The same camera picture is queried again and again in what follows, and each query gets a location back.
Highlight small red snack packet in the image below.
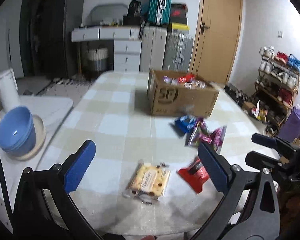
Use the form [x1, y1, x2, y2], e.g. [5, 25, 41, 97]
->
[177, 156, 210, 194]

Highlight purple grape candy bag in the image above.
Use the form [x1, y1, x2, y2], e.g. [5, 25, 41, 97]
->
[186, 118, 227, 154]

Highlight blue Oreo package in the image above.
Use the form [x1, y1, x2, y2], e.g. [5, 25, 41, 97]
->
[174, 115, 197, 134]

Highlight cream cracker package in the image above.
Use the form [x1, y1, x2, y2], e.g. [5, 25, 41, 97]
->
[122, 160, 171, 205]

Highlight red barcode snack bag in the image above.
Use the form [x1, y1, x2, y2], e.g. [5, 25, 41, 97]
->
[178, 74, 195, 83]

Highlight right hand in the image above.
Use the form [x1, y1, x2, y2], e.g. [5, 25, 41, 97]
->
[276, 185, 300, 222]

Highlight beige plate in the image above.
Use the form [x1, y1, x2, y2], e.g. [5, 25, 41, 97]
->
[7, 115, 46, 161]

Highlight wooden shoe rack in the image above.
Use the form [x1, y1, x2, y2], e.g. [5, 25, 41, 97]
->
[251, 46, 300, 136]

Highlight checkered beige tablecloth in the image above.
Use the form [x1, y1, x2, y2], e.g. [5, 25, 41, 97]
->
[34, 70, 281, 238]

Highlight blue plastic bowls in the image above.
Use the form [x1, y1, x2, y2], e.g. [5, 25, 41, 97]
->
[0, 106, 36, 157]

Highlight patterned floor rug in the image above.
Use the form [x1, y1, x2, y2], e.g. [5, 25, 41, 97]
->
[36, 78, 93, 106]

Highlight brown SF cardboard box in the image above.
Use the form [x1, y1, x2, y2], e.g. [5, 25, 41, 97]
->
[147, 70, 219, 118]

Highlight silver purple snack bag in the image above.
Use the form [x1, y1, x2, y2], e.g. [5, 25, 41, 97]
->
[163, 76, 179, 85]

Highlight woven laundry basket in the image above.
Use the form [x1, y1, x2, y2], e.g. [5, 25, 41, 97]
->
[87, 48, 108, 74]

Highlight black refrigerator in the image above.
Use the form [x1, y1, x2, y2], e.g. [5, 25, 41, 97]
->
[42, 0, 84, 79]

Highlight wooden door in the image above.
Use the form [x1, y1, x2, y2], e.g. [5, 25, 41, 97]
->
[191, 0, 243, 85]

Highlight silver aluminium suitcase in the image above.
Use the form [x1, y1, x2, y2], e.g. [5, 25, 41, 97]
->
[162, 33, 193, 72]

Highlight white drawer desk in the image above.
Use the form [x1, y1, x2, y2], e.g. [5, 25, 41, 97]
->
[71, 26, 142, 72]

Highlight beige suitcase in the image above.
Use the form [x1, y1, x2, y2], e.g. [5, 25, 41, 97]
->
[140, 26, 167, 73]

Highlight yellow black shoe box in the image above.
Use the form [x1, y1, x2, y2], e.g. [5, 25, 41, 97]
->
[168, 22, 190, 34]

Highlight grey oval mirror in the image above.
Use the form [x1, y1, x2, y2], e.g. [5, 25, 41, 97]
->
[87, 3, 128, 25]

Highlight stacked black shoe boxes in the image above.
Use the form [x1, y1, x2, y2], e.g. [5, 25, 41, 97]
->
[170, 3, 188, 25]

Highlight teal suitcase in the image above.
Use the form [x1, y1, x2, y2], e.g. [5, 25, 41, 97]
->
[148, 0, 172, 25]

